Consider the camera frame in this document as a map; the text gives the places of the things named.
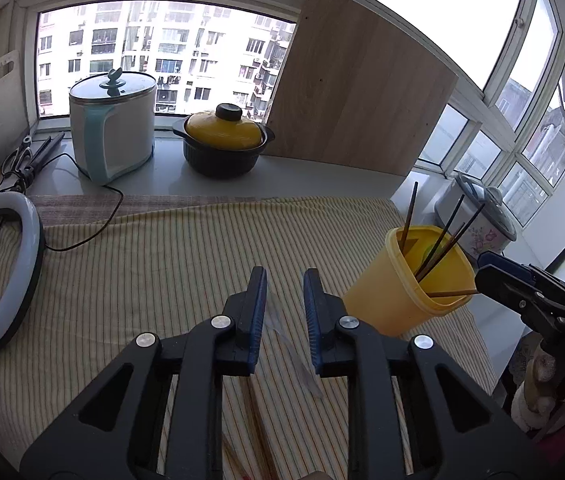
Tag black chopstick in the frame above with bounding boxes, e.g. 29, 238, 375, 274
415, 195, 464, 281
418, 205, 485, 282

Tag clear plastic spoon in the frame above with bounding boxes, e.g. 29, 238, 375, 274
264, 292, 324, 400

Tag green plastic spoon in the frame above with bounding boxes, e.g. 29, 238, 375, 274
423, 245, 444, 266

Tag right gloved hand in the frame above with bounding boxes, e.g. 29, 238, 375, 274
511, 346, 565, 432

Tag floral white rice cooker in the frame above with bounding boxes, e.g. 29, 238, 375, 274
456, 174, 517, 260

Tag yellow plastic bin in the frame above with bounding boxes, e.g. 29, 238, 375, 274
343, 226, 475, 337

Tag striped table cloth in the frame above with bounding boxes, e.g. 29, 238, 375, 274
0, 193, 497, 480

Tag light oak wood board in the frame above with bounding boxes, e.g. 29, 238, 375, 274
265, 0, 457, 177

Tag black scissors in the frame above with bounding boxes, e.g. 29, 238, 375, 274
0, 133, 64, 188

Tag black pot yellow lid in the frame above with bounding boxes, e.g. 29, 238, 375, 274
172, 103, 276, 180

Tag white teal electric cooker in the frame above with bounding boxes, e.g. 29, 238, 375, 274
69, 68, 156, 185

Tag white plastic cutting board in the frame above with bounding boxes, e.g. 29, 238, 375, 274
0, 50, 28, 165

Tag ring light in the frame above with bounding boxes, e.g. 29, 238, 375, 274
0, 190, 46, 356

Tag black power cable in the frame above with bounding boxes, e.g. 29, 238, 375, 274
0, 152, 125, 253

